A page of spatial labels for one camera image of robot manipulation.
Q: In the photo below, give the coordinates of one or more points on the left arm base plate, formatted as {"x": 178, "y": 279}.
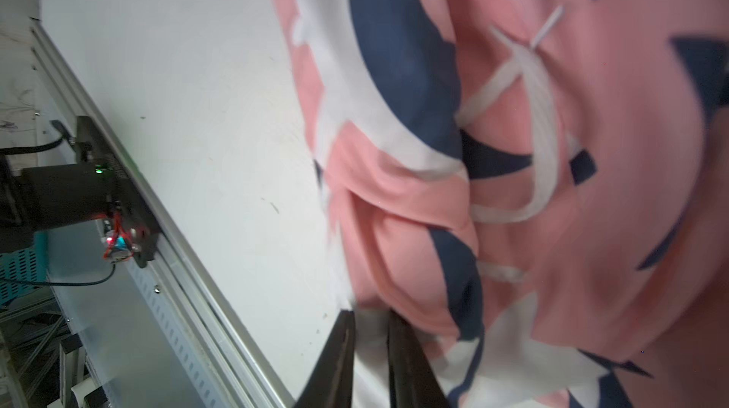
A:
{"x": 134, "y": 226}

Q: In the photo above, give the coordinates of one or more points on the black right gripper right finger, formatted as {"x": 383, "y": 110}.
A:
{"x": 412, "y": 383}

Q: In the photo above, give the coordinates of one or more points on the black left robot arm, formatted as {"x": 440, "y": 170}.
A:
{"x": 45, "y": 198}

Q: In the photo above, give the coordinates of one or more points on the pink patterned garment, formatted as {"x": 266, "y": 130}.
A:
{"x": 540, "y": 187}

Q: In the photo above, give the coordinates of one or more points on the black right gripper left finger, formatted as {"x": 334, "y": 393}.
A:
{"x": 331, "y": 381}

